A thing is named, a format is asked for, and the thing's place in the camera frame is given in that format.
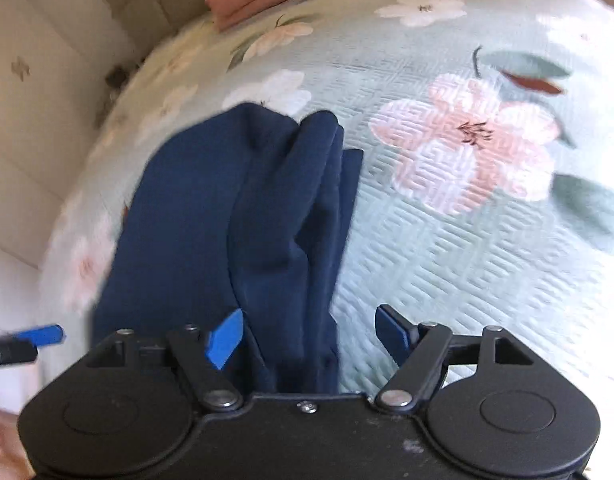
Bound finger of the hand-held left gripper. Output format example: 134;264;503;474
0;323;67;369

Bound navy hoodie with white stripes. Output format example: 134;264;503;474
91;102;364;397

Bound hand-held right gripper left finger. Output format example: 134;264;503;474
86;308;246;411

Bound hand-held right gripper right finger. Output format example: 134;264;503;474
374;304;536;409

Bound floral quilted bedspread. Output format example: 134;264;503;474
39;0;614;397

